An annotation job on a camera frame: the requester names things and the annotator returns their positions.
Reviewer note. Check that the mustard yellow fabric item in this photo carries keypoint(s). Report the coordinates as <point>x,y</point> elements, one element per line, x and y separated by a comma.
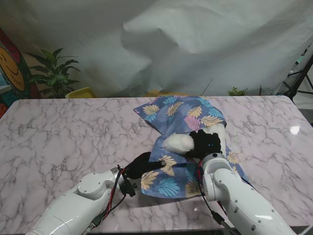
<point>154,93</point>

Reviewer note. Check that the blue leaf print pillowcase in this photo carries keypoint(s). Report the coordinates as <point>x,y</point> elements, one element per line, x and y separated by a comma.
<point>181,115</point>

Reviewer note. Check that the large green potted plant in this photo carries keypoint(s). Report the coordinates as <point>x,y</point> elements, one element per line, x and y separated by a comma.
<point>55,73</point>

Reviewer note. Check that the black tripod stand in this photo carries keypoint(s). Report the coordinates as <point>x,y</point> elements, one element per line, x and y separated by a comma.
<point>299,78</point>

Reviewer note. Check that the yellow plastic chair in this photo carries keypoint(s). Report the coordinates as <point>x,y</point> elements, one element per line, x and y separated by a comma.
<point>80,93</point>

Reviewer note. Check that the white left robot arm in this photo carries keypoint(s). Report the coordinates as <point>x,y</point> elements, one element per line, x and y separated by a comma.
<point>73,208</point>

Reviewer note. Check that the colourful smiley painted board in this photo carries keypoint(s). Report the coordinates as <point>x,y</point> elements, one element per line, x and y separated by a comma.
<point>12,68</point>

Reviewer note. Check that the white backdrop sheet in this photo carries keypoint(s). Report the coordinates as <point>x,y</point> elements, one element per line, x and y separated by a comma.
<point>171,36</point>

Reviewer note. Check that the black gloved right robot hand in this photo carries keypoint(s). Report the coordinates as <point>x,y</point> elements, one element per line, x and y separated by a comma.
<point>205,144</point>

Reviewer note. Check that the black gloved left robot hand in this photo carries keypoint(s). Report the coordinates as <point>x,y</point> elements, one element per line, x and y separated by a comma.
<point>138,167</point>

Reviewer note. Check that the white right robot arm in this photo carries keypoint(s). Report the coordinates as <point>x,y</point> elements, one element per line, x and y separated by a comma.
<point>239,200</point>

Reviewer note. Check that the small green plant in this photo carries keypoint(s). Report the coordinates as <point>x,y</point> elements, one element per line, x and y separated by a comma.
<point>236,92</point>

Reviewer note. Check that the white pillow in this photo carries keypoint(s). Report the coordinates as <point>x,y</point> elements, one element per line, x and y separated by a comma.
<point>178,143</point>

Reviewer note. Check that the thin brown stick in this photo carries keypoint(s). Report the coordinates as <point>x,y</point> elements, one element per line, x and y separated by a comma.
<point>207,86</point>

